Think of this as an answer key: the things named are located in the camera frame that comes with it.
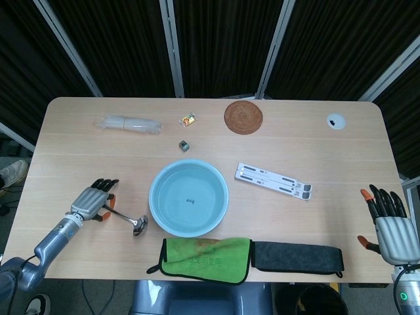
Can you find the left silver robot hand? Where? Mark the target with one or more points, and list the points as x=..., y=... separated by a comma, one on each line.
x=88, y=201

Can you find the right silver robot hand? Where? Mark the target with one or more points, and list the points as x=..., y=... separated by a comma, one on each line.
x=393, y=236

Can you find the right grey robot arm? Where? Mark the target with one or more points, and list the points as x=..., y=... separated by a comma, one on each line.
x=408, y=292

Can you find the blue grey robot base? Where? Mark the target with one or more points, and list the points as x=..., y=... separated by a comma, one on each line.
x=200, y=298

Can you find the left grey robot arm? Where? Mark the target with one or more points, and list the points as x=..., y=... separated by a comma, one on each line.
x=52, y=241

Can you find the light blue plastic basin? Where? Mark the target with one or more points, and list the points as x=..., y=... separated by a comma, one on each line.
x=188, y=200

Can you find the beige sneaker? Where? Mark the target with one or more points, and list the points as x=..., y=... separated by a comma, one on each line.
x=13, y=172

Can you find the clear plastic wrapped bundle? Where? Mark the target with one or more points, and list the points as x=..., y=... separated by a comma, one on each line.
x=131, y=124

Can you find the black waste bin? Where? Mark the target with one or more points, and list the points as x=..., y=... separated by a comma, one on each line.
x=321, y=302

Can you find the dark grey cloth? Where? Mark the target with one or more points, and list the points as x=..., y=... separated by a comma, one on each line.
x=295, y=259

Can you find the small grey cube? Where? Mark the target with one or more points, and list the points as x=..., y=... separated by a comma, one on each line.
x=184, y=146

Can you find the white and black sneaker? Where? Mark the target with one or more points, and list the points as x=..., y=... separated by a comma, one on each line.
x=39, y=305

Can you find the green microfiber cloth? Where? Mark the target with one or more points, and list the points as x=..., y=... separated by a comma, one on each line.
x=203, y=259

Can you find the small yellow candy packet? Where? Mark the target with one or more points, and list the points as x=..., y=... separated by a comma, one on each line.
x=188, y=119

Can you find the white folding laptop stand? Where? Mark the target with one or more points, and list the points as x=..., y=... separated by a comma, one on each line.
x=272, y=180

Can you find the round woven rattan coaster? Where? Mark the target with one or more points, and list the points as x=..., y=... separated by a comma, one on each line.
x=243, y=117

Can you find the grey metal partition post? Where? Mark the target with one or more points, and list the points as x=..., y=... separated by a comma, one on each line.
x=393, y=73
x=65, y=42
x=16, y=136
x=275, y=49
x=172, y=49

